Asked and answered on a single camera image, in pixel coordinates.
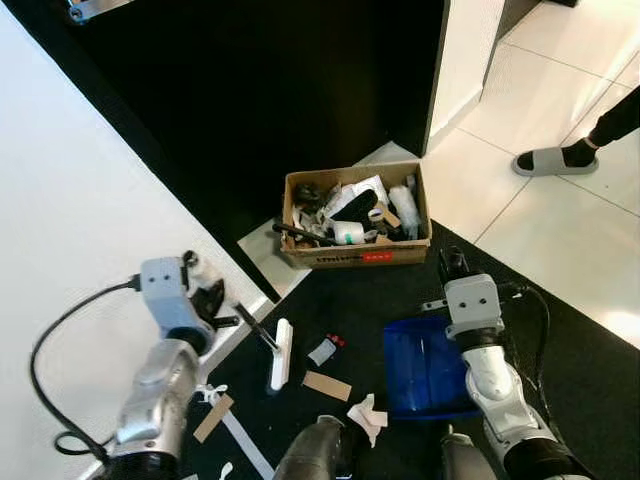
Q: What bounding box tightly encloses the white brush with black handle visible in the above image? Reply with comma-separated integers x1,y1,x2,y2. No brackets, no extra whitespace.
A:
185,250,294,393

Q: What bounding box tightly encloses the blue plastic dustpan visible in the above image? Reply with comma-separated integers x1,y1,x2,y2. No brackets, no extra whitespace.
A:
383,318,483,421

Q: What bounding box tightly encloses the black floor rug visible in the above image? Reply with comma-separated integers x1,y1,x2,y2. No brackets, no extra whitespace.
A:
175,222,640,480

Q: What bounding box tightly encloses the white plastic bottle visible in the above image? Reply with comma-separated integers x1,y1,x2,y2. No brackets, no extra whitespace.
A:
388,183,421,239

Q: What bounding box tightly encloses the brown cardboard box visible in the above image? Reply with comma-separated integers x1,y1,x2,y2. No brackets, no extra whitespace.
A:
281,162,433,270

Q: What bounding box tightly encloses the white cup with green mark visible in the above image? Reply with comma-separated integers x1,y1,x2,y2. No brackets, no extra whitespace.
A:
333,221,367,247

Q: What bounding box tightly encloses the grey slipper on foot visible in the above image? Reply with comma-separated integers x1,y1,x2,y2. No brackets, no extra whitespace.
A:
513,140,599,178

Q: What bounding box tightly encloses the grey left robot leg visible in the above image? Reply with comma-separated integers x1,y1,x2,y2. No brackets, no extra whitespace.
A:
275,415,366,480

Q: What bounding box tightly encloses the grey robot leg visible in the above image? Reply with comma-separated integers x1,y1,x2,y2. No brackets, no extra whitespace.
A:
275,415,366,480
440,425,501,480

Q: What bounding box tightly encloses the crumpled white paper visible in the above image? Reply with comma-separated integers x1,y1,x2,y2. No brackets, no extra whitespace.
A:
347,393,389,448

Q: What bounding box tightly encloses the grey right robot leg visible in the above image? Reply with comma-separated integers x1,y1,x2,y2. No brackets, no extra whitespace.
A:
440,425,501,480

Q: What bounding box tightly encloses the person's black trouser leg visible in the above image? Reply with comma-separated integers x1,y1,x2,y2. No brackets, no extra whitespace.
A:
588,88,640,151

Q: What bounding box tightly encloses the black furniture base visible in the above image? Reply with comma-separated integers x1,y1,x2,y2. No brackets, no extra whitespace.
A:
497,0,581,41

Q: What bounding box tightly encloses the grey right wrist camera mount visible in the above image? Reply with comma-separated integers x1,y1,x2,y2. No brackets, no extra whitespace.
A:
443,274,505,343

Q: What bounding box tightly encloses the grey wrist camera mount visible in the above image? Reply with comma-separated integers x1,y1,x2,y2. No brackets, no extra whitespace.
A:
443,274,505,343
138,257,198,336

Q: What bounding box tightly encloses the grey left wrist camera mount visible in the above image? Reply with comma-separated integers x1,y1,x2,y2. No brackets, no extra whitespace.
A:
138,257,198,336

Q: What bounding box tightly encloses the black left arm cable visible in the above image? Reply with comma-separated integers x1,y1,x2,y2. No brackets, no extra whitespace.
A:
30,283,141,461

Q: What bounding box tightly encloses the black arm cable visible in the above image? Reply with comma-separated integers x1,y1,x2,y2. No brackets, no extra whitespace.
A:
30,283,141,461
500,283,553,421

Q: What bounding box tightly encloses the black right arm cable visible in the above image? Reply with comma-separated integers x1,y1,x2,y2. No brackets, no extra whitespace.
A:
500,283,553,421

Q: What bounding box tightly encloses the silver metal bracket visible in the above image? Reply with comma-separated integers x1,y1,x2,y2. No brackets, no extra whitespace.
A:
68,0,136,25

